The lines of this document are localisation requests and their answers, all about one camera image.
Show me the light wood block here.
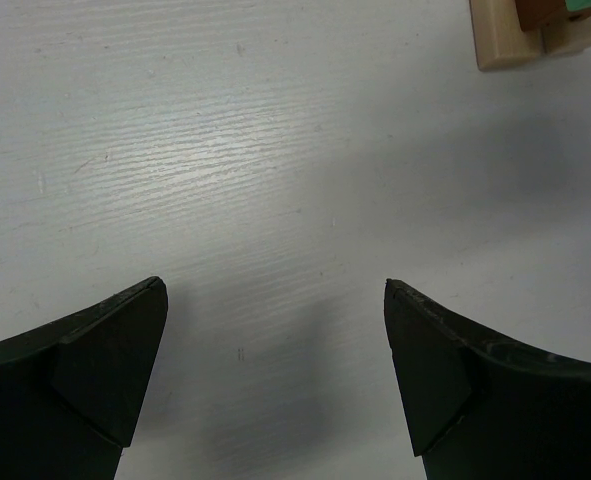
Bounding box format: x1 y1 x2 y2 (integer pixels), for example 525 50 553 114
469 0 544 72
542 16 591 56

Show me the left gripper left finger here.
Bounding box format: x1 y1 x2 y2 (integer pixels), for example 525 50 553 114
0 277 168 479

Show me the brown wood block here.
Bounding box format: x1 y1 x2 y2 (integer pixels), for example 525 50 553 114
515 0 569 32

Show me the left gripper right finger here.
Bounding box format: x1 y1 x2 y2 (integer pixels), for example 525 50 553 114
384 280 591 479

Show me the green block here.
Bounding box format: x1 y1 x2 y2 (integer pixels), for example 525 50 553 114
565 0 591 12

